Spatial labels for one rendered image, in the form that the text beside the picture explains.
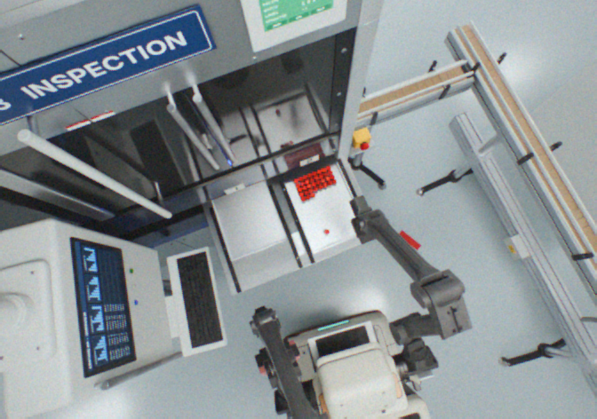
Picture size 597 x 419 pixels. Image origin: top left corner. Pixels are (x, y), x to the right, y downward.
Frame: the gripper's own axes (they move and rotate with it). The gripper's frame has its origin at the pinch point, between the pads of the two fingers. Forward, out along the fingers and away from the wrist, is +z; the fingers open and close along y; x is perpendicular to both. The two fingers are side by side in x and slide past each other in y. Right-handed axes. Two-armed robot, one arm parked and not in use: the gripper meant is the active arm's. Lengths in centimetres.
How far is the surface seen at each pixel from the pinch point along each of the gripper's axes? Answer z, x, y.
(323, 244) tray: 19.9, 14.3, 3.0
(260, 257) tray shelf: 19.9, 42.2, 7.9
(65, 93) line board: -85, 56, 38
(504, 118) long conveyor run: 16, -83, 25
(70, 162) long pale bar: -72, 65, 31
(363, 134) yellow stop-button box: 5.6, -18.8, 39.0
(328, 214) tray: 20.0, 7.3, 14.8
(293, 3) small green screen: -88, 8, 37
